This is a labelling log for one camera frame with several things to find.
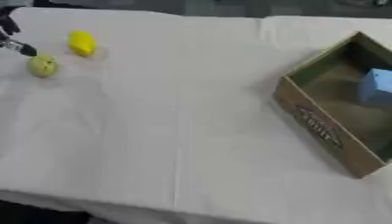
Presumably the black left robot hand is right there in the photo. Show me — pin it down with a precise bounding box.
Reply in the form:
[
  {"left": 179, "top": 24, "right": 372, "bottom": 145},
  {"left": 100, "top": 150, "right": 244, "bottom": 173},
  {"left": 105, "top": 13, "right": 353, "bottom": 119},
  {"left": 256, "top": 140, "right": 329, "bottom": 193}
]
[{"left": 0, "top": 6, "right": 39, "bottom": 58}]

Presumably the blue block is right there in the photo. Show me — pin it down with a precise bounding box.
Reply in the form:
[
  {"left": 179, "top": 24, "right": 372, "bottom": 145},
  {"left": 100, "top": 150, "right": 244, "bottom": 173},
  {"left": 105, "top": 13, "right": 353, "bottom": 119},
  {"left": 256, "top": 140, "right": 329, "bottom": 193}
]
[{"left": 356, "top": 67, "right": 392, "bottom": 107}]

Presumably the tan cardboard box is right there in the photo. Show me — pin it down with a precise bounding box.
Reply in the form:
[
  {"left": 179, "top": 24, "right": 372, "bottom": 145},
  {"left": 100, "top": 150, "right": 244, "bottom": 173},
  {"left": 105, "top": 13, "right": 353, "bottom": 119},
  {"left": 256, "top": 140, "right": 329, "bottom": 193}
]
[{"left": 270, "top": 31, "right": 392, "bottom": 179}]

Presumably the green toy pear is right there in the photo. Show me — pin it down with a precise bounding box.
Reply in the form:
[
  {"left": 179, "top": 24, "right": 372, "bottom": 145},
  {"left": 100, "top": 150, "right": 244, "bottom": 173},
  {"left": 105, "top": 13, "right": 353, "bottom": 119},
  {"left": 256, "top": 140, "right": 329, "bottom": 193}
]
[{"left": 25, "top": 54, "right": 60, "bottom": 79}]

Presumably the yellow toy lemon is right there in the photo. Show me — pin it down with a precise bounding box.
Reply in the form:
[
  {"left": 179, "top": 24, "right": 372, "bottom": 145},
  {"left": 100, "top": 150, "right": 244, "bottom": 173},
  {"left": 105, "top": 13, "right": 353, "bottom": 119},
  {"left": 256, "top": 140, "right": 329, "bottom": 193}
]
[{"left": 67, "top": 30, "right": 98, "bottom": 58}]

